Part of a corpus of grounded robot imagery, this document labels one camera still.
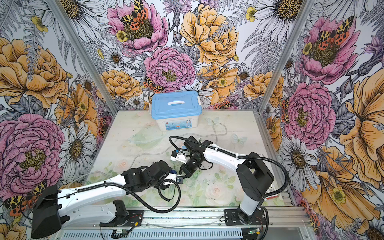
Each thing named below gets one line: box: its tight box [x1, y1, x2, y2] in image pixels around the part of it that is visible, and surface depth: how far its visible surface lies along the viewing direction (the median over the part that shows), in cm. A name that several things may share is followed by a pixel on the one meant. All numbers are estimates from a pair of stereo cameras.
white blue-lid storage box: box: [148, 90, 203, 131], surface depth 105 cm
